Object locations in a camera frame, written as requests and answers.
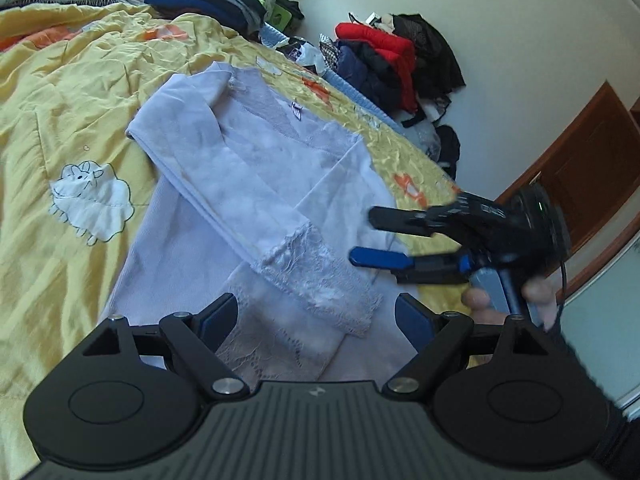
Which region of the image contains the brown wooden door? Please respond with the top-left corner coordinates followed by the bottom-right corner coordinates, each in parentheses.
top-left (494, 80), bottom-right (640, 292)

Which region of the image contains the stack of dark folded clothes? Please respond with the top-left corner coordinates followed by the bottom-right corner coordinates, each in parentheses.
top-left (145, 0), bottom-right (269, 37)

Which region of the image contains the black mesh garment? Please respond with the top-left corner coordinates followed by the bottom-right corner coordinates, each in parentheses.
top-left (392, 14), bottom-right (468, 129)

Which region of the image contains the yellow printed blanket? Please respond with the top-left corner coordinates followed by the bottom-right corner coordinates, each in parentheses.
top-left (0, 2), bottom-right (501, 426)

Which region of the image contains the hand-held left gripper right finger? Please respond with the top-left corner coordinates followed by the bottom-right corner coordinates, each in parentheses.
top-left (382, 294), bottom-right (556, 402)

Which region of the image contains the red jacket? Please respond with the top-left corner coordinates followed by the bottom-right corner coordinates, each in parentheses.
top-left (334, 22), bottom-right (419, 114)

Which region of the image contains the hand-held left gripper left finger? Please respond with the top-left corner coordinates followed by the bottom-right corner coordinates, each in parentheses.
top-left (82, 292), bottom-right (251, 402)

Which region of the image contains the person's right hand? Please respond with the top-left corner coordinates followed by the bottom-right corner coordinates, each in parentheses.
top-left (461, 277), bottom-right (561, 333)

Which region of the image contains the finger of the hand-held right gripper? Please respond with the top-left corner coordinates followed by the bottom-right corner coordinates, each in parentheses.
top-left (369, 204), bottom-right (463, 239)
top-left (349, 246), bottom-right (473, 287)

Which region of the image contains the black bag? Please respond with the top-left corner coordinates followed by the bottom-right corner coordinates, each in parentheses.
top-left (434, 125), bottom-right (462, 182)

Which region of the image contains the navy blue garment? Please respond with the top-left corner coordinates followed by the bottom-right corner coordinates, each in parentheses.
top-left (334, 42), bottom-right (407, 117)

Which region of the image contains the light blue knit cloth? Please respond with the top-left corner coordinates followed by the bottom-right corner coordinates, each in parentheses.
top-left (259, 24), bottom-right (292, 52)

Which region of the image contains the pale lavender knit top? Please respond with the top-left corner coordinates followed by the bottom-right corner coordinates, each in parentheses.
top-left (107, 61), bottom-right (426, 383)

